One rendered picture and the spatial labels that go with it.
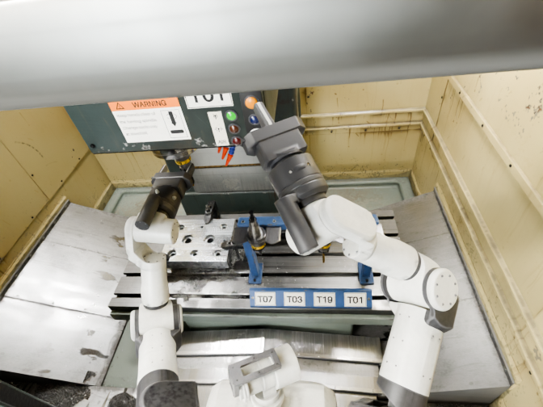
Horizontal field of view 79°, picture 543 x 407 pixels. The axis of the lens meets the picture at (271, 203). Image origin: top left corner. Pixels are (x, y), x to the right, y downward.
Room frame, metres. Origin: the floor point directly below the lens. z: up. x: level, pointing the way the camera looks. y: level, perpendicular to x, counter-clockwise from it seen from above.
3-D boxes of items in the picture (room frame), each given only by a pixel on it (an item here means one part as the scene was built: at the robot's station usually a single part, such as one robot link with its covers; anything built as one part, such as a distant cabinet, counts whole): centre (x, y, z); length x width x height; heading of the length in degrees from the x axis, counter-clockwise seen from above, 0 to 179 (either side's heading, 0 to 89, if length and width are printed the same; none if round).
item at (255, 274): (0.78, 0.11, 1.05); 0.10 x 0.05 x 0.30; 169
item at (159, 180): (0.73, 0.29, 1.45); 0.13 x 0.12 x 0.10; 79
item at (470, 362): (0.76, -0.38, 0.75); 0.89 x 0.70 x 0.26; 169
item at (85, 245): (1.01, 0.91, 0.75); 0.89 x 0.67 x 0.26; 169
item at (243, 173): (1.32, 0.17, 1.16); 0.48 x 0.05 x 0.51; 79
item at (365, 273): (0.70, -0.32, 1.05); 0.10 x 0.05 x 0.30; 169
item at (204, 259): (0.94, 0.34, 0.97); 0.29 x 0.23 x 0.05; 79
